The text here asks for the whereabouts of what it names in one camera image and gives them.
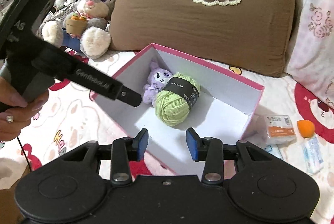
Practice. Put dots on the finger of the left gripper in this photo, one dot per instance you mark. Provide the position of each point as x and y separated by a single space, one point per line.
129 96

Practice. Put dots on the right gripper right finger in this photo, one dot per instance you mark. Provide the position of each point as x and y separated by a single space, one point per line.
210 151

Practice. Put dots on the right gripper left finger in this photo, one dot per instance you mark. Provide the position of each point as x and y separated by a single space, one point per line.
123 151

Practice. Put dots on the blue wipes packet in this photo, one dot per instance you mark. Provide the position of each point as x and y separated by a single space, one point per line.
274 150

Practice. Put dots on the clear box orange label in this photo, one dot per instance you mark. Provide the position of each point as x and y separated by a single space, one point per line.
278 129

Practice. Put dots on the orange makeup sponge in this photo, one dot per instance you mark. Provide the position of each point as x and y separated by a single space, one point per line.
306 128

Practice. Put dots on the white blue tissue pack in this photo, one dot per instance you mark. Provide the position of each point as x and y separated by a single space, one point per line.
312 155

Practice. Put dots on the person's left hand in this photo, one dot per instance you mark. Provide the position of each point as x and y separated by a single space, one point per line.
19 116

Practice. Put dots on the purple plush toy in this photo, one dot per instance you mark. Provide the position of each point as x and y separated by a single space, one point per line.
157 80

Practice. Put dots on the green yarn ball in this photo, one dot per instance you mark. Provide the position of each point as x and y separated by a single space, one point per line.
174 103

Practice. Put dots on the pink cardboard box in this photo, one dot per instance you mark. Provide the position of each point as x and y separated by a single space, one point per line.
224 109

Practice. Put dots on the grey bunny plush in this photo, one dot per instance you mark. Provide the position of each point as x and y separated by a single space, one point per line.
88 24

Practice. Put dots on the bear print bed blanket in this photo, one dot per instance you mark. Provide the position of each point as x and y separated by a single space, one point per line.
71 117

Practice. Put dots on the pink patterned pillow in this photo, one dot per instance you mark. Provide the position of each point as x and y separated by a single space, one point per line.
310 50

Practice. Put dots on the brown embroidered pillow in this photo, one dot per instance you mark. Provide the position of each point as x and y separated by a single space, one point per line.
252 34

